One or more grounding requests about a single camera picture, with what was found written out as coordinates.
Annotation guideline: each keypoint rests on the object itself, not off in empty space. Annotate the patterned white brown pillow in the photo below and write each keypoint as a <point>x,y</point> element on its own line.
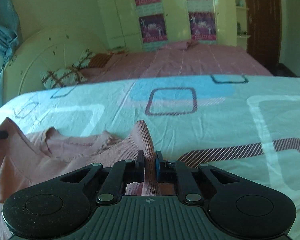
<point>67,76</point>

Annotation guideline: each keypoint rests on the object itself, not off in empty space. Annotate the cream round headboard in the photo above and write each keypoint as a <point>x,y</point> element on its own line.
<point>49,49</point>

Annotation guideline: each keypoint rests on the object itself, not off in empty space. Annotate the cream corner shelves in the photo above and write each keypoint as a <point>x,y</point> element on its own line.
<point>242,17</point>

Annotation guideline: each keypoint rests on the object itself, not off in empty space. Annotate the brown wooden door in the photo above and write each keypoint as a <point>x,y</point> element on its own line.
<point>264,27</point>

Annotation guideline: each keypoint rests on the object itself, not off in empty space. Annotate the cream glossy wardrobe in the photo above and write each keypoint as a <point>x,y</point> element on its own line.
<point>122,28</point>

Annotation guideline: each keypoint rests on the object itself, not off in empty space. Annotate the pink knit sweater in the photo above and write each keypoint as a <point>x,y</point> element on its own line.
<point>27,160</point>

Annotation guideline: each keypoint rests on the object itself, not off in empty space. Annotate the pink striped bed cover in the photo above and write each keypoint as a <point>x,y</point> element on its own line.
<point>202,59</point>

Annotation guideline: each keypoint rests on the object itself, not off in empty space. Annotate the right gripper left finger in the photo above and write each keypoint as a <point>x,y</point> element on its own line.
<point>108,184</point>

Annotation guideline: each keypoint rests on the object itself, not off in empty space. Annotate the white blue patterned bedsheet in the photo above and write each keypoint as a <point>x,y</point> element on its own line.
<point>247,125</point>

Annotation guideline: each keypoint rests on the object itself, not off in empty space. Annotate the crumpled pink cloth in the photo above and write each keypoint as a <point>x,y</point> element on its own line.
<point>183,45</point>

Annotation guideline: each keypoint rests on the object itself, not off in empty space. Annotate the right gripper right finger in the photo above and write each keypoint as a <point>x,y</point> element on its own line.
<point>191,185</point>

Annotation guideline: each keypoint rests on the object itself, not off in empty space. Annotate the lower left pink poster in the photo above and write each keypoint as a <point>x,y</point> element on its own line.
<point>153,32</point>

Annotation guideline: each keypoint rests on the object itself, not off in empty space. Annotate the orange striped pillow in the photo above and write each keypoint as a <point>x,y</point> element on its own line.
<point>99,60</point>

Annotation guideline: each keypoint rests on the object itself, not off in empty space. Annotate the lower right pink poster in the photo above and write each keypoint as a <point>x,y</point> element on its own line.
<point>203,27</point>

